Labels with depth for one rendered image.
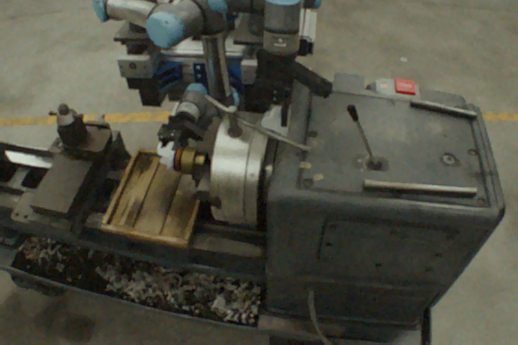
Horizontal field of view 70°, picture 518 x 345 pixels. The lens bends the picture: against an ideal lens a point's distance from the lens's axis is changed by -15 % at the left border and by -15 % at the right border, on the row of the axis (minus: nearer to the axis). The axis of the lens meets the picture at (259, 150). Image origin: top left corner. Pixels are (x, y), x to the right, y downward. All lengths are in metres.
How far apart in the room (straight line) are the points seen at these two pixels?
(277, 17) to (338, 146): 0.37
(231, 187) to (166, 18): 0.52
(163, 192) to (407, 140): 0.81
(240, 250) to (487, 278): 1.60
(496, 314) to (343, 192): 1.64
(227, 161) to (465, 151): 0.62
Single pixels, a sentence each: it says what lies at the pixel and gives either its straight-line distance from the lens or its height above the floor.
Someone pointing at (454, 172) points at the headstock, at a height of 1.26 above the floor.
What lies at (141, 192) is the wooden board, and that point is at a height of 0.89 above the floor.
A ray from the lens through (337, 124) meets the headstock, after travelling 1.10.
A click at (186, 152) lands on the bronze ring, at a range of 1.23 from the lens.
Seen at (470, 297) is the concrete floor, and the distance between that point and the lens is 2.42.
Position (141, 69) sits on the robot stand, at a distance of 1.68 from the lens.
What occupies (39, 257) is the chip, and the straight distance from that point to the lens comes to 1.89.
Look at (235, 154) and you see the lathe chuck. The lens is 1.07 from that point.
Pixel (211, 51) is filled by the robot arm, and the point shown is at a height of 1.23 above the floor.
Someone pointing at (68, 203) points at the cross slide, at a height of 0.97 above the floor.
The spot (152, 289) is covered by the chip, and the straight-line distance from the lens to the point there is 1.60.
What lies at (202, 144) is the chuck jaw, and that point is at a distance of 1.22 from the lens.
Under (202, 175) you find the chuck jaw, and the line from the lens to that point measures 1.18.
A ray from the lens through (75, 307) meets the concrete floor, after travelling 2.36.
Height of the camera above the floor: 2.00
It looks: 47 degrees down
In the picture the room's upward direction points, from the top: 1 degrees counter-clockwise
